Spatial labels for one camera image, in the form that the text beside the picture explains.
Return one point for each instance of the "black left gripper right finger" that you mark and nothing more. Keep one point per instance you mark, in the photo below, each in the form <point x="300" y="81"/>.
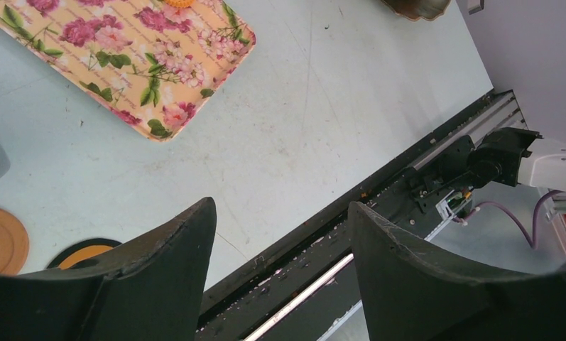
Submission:
<point x="412" y="289"/>

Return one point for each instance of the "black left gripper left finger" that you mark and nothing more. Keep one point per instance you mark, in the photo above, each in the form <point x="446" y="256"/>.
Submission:
<point x="149" y="288"/>

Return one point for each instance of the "floral rectangular tray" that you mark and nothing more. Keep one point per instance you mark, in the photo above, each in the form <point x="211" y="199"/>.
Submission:
<point x="152" y="65"/>

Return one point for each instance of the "three tier black cake stand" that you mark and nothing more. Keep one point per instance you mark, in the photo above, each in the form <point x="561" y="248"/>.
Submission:
<point x="414" y="10"/>

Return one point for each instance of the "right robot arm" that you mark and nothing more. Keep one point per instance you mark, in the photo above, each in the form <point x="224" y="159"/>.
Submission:
<point x="508" y="156"/>

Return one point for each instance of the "orange question mark coaster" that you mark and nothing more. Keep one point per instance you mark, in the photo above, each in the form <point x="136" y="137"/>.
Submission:
<point x="81" y="251"/>

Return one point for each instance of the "upper wooden round coaster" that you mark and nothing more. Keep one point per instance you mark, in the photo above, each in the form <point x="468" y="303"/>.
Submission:
<point x="14" y="244"/>

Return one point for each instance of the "orange round biscuit lower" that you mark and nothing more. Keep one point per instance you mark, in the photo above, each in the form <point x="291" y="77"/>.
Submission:
<point x="179" y="4"/>

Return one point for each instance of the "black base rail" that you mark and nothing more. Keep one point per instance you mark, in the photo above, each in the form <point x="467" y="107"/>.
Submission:
<point x="304" y="286"/>

